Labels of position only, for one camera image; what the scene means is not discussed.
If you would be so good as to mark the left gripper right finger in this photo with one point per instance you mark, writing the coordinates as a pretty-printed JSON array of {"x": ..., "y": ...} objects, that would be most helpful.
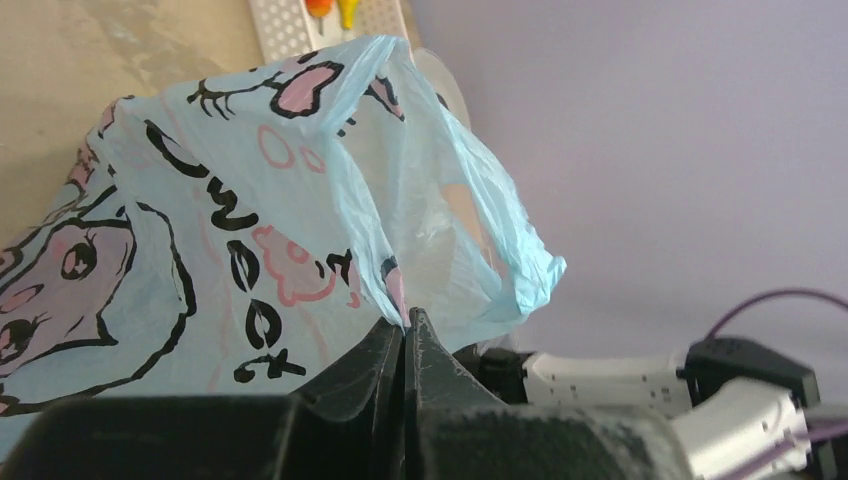
[{"x": 441, "y": 398}]

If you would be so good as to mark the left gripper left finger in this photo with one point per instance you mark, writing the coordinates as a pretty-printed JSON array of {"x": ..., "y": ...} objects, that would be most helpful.
[{"x": 349, "y": 420}]

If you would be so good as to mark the red fake pear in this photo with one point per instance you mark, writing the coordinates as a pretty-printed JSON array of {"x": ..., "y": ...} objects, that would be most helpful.
[{"x": 319, "y": 10}]

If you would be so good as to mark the white plastic basket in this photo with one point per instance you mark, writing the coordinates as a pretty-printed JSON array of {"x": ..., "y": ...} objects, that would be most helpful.
[{"x": 285, "y": 28}]

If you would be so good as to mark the blue printed plastic bag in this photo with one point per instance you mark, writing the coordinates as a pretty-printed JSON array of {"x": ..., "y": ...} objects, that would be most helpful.
[{"x": 240, "y": 233}]

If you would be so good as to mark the yellow fake banana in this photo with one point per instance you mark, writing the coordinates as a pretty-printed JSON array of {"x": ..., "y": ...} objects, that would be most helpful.
[{"x": 347, "y": 13}]

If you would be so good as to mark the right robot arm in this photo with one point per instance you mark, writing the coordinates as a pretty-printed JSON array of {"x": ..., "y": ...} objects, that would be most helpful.
[{"x": 739, "y": 409}]

